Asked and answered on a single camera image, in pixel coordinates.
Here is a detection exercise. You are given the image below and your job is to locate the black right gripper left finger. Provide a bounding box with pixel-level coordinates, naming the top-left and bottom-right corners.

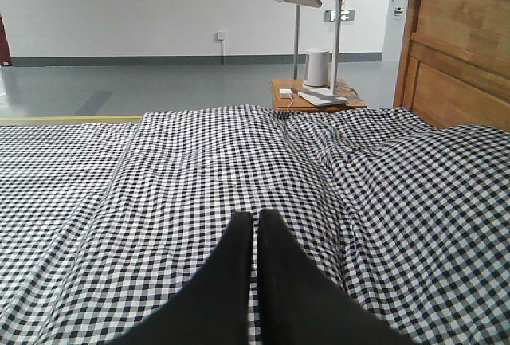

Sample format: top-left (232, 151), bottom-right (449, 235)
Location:
top-left (112, 212), bottom-right (253, 344)

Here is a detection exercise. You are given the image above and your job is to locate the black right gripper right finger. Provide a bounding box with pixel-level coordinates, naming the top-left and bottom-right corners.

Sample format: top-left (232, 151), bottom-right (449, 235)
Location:
top-left (257, 210), bottom-right (412, 344)

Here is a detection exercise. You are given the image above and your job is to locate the black white checkered bedsheet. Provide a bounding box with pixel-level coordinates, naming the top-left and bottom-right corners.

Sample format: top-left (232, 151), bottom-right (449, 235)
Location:
top-left (1, 105), bottom-right (509, 344)

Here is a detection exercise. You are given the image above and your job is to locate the wooden nightstand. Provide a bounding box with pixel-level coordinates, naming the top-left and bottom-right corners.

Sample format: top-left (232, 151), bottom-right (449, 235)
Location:
top-left (270, 78), bottom-right (367, 112)

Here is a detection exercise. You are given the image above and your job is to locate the white charger adapter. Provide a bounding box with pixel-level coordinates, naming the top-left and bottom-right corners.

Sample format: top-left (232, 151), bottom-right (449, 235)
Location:
top-left (280, 88), bottom-right (292, 99)

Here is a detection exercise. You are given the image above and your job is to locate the white cylindrical speaker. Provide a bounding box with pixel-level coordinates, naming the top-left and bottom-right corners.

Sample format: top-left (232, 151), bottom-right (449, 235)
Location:
top-left (304, 48), bottom-right (329, 88)

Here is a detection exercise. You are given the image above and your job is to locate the wooden headboard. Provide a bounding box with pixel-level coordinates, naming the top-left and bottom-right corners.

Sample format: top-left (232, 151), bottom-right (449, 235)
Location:
top-left (394, 0), bottom-right (509, 131)

